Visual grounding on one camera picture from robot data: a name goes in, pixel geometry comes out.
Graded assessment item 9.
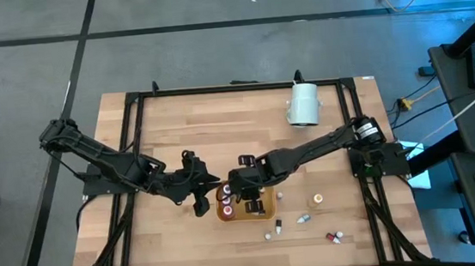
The white cylinder roll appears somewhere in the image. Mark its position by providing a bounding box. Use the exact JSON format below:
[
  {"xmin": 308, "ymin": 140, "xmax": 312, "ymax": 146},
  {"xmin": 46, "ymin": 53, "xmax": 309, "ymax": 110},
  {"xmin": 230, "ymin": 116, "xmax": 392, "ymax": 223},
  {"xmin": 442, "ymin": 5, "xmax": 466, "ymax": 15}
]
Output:
[{"xmin": 283, "ymin": 81, "xmax": 323, "ymax": 129}]

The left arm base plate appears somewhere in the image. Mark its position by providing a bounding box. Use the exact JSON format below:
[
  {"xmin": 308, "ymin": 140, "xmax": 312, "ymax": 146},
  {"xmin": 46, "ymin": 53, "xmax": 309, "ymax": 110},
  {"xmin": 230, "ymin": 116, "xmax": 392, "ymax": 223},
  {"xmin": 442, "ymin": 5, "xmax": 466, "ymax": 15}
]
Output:
[{"xmin": 79, "ymin": 158, "xmax": 140, "ymax": 198}]

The yellow plug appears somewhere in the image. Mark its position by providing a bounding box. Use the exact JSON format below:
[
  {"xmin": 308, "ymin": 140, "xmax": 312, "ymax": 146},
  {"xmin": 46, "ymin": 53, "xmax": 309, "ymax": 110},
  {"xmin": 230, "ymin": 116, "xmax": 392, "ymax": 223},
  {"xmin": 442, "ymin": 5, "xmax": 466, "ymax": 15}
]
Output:
[{"xmin": 396, "ymin": 96, "xmax": 417, "ymax": 113}]

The thick black pole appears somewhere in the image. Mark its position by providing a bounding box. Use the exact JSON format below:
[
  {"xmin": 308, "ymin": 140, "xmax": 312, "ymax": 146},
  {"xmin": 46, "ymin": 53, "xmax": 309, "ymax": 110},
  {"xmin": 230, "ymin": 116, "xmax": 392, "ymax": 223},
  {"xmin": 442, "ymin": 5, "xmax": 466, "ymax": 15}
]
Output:
[{"xmin": 438, "ymin": 0, "xmax": 475, "ymax": 61}]

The white-blue paper sheet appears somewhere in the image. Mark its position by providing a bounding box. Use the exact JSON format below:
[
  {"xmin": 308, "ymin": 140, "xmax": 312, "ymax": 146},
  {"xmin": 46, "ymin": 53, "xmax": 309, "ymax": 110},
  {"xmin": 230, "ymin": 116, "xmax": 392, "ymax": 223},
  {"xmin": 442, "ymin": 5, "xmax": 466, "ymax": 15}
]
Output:
[{"xmin": 396, "ymin": 137, "xmax": 434, "ymax": 193}]

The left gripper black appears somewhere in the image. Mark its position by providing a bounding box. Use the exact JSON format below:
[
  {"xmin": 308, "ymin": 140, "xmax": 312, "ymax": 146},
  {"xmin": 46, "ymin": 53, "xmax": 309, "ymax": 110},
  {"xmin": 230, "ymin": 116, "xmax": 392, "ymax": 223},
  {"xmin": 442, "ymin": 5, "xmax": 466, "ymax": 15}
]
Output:
[{"xmin": 159, "ymin": 147, "xmax": 225, "ymax": 221}]

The white cable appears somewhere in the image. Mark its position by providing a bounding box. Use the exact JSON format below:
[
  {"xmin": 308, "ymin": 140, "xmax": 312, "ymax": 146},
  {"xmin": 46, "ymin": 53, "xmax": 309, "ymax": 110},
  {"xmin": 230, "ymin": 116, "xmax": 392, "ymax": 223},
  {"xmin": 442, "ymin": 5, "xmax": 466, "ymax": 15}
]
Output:
[{"xmin": 413, "ymin": 77, "xmax": 475, "ymax": 144}]

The black table frame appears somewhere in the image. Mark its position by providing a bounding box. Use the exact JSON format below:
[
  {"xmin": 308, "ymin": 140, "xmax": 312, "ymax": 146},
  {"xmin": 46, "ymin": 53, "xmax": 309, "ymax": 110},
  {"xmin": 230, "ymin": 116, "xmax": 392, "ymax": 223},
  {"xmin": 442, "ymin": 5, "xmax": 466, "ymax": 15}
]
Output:
[{"xmin": 54, "ymin": 57, "xmax": 433, "ymax": 266}]

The yellow plastic bin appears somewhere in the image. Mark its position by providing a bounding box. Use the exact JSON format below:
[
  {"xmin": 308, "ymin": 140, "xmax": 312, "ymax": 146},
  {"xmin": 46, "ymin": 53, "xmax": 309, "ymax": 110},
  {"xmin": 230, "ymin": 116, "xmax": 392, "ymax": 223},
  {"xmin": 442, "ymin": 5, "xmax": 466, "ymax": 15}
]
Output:
[{"xmin": 213, "ymin": 176, "xmax": 279, "ymax": 225}]

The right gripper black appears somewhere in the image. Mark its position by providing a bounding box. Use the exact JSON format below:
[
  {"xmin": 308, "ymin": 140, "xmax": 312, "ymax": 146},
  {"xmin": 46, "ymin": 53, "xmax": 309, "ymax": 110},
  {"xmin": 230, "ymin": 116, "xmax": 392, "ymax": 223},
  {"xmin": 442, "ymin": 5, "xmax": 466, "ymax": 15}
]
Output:
[{"xmin": 225, "ymin": 150, "xmax": 280, "ymax": 217}]

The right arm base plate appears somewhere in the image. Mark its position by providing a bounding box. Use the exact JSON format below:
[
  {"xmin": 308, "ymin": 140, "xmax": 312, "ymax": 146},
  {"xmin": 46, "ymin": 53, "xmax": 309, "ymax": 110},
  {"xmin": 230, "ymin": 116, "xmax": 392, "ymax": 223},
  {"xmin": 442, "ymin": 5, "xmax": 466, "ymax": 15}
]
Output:
[{"xmin": 347, "ymin": 140, "xmax": 411, "ymax": 180}]

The black diagonal bar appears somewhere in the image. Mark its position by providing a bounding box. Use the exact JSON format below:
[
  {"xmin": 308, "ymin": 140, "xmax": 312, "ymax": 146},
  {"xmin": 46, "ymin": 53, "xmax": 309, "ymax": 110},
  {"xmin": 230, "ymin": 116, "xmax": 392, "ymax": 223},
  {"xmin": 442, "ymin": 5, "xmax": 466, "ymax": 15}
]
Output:
[{"xmin": 404, "ymin": 128, "xmax": 475, "ymax": 178}]

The black caster wheel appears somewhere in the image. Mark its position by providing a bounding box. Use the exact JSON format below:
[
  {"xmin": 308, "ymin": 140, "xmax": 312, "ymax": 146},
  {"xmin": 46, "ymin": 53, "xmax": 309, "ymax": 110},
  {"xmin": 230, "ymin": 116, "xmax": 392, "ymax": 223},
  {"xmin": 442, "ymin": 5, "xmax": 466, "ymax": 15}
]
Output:
[{"xmin": 457, "ymin": 230, "xmax": 473, "ymax": 247}]

